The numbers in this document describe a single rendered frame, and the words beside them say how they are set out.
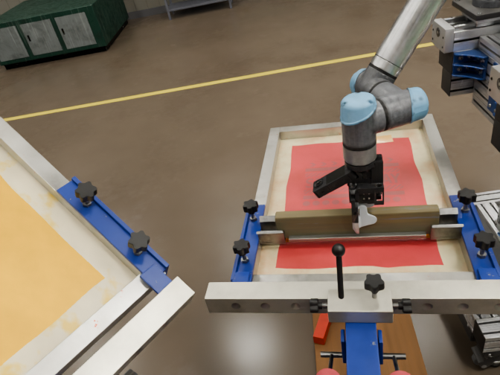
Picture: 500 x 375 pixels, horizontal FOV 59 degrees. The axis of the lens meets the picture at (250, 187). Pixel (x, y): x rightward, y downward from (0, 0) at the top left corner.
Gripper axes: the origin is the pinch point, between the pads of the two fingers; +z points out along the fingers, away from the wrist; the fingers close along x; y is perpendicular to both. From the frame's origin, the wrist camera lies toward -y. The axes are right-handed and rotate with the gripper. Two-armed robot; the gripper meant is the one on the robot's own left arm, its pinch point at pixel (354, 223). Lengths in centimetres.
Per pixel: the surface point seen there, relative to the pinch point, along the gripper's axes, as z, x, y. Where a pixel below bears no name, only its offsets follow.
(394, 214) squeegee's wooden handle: -3.7, -1.5, 9.8
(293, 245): 6.2, -1.3, -16.6
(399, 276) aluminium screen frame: 2.7, -15.9, 9.5
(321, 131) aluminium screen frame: 4, 56, -10
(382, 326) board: 100, 41, 10
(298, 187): 6.3, 25.2, -16.7
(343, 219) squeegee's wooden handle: -2.9, -1.5, -2.7
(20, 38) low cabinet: 61, 502, -457
